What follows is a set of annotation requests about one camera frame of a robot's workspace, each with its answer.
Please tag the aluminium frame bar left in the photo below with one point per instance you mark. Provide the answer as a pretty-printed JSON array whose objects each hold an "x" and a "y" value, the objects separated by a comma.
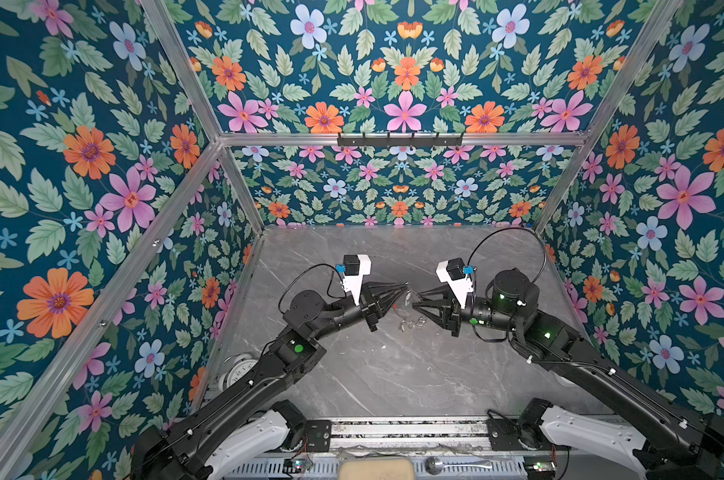
[{"x": 47, "y": 393}]

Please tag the black hook rack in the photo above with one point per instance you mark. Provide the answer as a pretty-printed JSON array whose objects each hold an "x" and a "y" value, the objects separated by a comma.
[{"x": 383, "y": 140}]

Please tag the aluminium frame horizontal bar back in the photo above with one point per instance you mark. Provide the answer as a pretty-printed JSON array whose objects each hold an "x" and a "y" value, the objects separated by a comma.
[{"x": 503, "y": 139}]

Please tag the aluminium frame corner post left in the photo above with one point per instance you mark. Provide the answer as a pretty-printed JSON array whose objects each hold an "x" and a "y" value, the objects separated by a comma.
[{"x": 167, "y": 33}]

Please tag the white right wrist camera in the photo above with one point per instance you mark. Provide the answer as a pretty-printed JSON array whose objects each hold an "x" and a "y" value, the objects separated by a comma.
[{"x": 458, "y": 276}]

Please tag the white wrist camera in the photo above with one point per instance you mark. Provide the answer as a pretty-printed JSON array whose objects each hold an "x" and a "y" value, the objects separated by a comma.
[
  {"x": 352, "y": 271},
  {"x": 458, "y": 276}
]

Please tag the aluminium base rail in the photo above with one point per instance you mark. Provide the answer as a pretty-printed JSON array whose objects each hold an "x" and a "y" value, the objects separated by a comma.
[{"x": 477, "y": 434}]

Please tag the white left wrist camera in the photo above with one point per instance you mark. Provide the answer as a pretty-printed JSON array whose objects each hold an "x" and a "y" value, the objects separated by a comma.
[{"x": 352, "y": 271}]

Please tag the beige pad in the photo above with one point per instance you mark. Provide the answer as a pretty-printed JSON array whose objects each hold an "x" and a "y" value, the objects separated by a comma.
[{"x": 377, "y": 469}]

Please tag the white analog clock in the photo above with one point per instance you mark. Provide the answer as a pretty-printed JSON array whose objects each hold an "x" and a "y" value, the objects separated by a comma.
[{"x": 234, "y": 368}]

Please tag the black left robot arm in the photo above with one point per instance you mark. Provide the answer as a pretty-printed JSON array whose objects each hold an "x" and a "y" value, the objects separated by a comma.
[{"x": 246, "y": 419}]

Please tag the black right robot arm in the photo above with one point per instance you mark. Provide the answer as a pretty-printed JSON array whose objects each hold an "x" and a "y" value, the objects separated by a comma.
[{"x": 660, "y": 440}]

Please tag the aluminium frame corner post right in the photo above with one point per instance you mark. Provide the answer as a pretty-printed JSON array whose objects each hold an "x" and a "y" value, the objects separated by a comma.
[{"x": 661, "y": 17}]

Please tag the bunch of keys yellow tag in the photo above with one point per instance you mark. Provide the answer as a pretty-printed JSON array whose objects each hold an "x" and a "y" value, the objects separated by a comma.
[{"x": 412, "y": 323}]

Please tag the aluminium frame corner post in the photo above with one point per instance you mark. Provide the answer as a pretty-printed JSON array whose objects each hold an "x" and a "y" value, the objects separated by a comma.
[
  {"x": 167, "y": 33},
  {"x": 661, "y": 17}
]

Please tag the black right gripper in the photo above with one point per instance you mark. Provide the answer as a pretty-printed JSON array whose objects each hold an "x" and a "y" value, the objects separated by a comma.
[{"x": 454, "y": 313}]

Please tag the metal spoon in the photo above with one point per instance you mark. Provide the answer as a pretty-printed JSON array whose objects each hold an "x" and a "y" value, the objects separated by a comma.
[{"x": 435, "y": 466}]

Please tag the large keyring with red grip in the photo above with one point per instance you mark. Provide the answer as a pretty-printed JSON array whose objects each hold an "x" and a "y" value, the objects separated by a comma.
[{"x": 404, "y": 308}]

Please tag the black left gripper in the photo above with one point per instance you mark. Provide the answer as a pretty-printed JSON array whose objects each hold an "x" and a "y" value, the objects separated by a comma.
[{"x": 371, "y": 302}]

